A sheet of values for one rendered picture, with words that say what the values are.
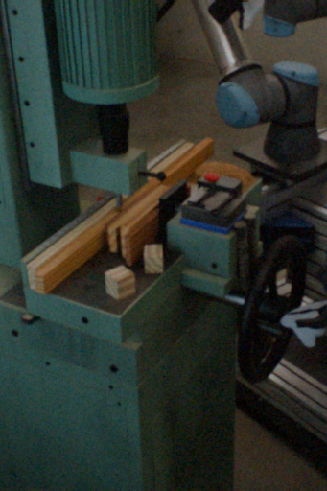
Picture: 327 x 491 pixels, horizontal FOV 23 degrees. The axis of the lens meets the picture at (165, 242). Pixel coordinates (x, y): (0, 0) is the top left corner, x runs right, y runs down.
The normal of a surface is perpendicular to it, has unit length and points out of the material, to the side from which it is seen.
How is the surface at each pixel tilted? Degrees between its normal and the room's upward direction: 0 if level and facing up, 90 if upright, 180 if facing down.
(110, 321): 90
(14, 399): 90
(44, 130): 90
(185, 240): 90
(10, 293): 0
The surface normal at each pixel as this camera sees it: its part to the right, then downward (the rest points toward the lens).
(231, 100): -0.83, 0.40
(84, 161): -0.50, 0.46
